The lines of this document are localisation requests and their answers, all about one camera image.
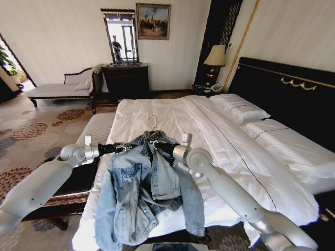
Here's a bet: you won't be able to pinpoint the silver wire clothes hanger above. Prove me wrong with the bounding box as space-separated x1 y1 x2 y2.
148 114 160 133

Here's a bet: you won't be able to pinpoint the light blue denim jacket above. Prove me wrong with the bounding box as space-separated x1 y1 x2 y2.
94 130 206 251

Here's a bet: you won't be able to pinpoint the white bed duvet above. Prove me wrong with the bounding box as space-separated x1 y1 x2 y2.
71 95 320 249

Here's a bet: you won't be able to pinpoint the small white bed pillow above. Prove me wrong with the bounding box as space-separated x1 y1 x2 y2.
209 93 272 125

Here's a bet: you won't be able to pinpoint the large white bed pillow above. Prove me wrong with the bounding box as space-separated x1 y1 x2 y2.
240 119 335 195

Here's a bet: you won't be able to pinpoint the dark wooden cushioned bench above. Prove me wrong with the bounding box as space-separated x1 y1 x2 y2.
23 100 121 231

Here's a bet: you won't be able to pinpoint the dark wooden dresser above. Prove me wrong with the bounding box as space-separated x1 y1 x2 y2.
100 62 150 99

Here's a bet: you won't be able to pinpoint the dark wooden nightstand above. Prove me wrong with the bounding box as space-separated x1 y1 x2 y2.
191 83 226 98

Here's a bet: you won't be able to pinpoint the white cushion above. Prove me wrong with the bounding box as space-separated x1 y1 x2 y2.
74 77 92 92

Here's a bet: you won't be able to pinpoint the white chaise lounge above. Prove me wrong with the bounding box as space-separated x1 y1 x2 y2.
27 66 103 108

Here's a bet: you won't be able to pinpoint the person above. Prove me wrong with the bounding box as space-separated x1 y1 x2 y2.
111 35 122 61

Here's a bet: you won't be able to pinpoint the table lamp with beige shade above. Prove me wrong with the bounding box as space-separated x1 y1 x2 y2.
203 44 227 86

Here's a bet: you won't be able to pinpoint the framed painting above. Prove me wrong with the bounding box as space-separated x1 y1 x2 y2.
135 3 172 41

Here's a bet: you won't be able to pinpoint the green potted plant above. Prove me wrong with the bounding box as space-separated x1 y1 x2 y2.
0 44 17 77

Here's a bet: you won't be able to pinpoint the black headboard with gold trim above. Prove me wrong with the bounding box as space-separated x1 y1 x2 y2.
227 56 335 158

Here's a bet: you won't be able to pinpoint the dark framed wall mirror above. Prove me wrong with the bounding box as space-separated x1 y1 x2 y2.
100 8 140 64

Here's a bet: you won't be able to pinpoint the black wall panel gold stripes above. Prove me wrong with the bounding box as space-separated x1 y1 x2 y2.
194 0 244 93

